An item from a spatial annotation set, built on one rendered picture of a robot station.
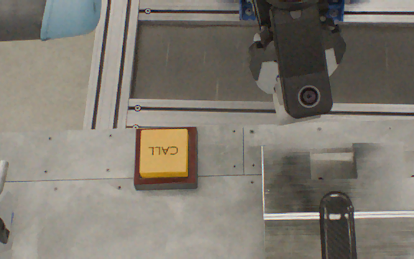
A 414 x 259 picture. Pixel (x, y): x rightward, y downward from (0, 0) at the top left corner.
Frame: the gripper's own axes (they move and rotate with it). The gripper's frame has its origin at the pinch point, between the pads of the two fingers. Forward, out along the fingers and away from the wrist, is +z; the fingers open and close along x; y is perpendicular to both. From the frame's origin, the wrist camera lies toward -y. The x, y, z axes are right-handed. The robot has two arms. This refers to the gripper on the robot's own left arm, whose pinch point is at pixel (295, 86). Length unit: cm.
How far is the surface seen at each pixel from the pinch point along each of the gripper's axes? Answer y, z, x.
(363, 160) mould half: -8.2, 6.1, -6.2
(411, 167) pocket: -9.2, 8.8, -11.9
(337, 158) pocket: -6.3, 8.7, -3.7
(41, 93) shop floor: 59, 95, 49
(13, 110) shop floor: 56, 95, 56
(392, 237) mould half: -17.7, 6.4, -7.0
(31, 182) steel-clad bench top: 1.4, 14.9, 34.8
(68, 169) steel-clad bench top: 2.1, 15.0, 29.8
